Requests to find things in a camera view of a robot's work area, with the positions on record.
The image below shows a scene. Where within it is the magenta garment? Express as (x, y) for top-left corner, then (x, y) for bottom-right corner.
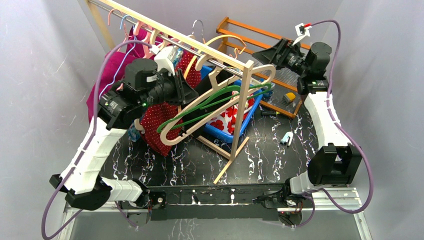
(86, 28), (160, 123)

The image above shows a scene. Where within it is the green velvet hanger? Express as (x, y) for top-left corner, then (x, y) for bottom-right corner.
(156, 83), (272, 133)

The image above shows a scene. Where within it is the blue plastic bin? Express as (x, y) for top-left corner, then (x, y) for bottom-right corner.
(198, 64), (264, 144)

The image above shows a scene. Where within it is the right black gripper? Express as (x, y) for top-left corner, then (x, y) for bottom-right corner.
(252, 38), (310, 77)

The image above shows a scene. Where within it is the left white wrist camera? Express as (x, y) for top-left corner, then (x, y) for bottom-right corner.
(150, 45), (178, 76)

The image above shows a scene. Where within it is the black base frame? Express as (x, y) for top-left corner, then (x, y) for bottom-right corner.
(115, 180), (319, 229)

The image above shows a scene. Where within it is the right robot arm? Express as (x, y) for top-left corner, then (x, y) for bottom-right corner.
(252, 38), (362, 207)

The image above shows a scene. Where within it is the black garment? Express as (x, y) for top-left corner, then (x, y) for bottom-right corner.
(182, 70), (233, 138)

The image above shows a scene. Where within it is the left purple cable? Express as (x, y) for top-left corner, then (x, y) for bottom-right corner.
(41, 40), (153, 240)

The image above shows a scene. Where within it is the black yellow marker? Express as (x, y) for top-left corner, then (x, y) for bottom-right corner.
(261, 111), (280, 117)

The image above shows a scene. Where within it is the wooden clothes rack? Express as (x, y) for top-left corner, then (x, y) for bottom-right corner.
(86, 0), (254, 184)

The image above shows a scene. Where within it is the yellow grey small object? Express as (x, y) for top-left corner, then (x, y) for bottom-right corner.
(283, 92), (296, 103)

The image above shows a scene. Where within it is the white plastic clip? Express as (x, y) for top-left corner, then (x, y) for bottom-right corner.
(280, 131), (294, 148)

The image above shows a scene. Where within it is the cream wooden hanger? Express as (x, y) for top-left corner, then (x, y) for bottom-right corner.
(159, 54), (277, 147)

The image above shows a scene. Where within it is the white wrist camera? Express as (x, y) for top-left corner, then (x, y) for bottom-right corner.
(150, 45), (178, 76)
(292, 23), (312, 46)

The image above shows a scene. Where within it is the orange wooden shoe rack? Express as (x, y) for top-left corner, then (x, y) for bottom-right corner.
(216, 17), (332, 119)

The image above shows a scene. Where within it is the white red poppy garment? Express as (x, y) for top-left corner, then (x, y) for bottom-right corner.
(207, 104), (238, 135)

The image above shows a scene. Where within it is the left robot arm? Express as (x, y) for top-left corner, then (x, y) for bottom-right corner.
(49, 58), (198, 211)

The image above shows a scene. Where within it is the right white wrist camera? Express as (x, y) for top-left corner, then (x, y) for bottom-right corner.
(292, 23), (312, 46)

